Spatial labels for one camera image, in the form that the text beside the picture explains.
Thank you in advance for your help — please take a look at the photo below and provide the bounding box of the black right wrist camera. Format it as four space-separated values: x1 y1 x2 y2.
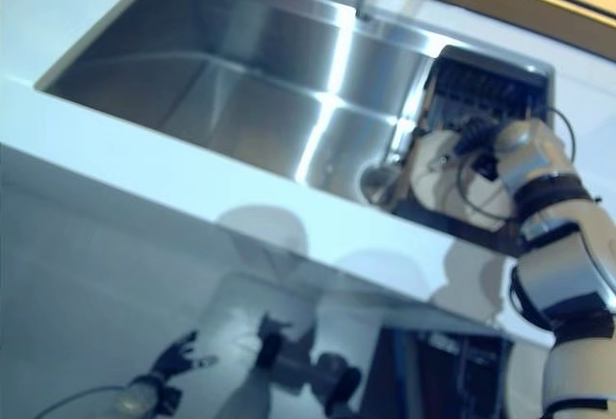
472 149 501 182

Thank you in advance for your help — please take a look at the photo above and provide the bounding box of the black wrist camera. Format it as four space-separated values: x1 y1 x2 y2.
153 383 184 409
472 149 501 182

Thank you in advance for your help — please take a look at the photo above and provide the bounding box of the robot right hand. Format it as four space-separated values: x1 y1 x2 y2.
453 116 502 156

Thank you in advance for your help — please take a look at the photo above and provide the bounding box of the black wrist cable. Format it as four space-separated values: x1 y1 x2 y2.
34 383 127 419
455 106 577 222

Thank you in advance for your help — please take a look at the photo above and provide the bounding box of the narrow white cabinet door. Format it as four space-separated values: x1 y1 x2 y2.
259 245 501 419

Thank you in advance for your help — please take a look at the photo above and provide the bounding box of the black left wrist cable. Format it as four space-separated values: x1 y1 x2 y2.
34 383 127 419

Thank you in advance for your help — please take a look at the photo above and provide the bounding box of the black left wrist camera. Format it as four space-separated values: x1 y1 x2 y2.
153 383 184 409

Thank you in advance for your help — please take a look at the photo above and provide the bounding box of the wide white cabinet door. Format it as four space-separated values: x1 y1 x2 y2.
0 144 270 419

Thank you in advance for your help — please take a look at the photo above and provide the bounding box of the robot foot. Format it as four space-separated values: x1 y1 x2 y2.
256 313 293 368
316 351 363 416

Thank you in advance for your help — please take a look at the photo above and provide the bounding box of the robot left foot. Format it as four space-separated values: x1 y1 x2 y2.
256 313 293 368

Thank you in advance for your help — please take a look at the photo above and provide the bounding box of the large cream round plate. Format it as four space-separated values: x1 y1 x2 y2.
407 126 520 222

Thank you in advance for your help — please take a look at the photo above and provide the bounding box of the dishwasher wire rack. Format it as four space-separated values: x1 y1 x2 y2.
373 325 517 419

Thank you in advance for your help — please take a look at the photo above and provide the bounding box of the stainless steel sink basin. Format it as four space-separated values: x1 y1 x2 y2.
32 0 437 208

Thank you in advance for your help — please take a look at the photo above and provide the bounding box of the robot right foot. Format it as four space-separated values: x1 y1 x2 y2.
316 351 363 416

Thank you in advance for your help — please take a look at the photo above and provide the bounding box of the black dish drying rack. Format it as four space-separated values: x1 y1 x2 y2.
393 43 555 257

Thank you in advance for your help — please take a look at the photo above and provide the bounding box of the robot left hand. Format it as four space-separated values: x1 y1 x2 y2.
152 329 218 382

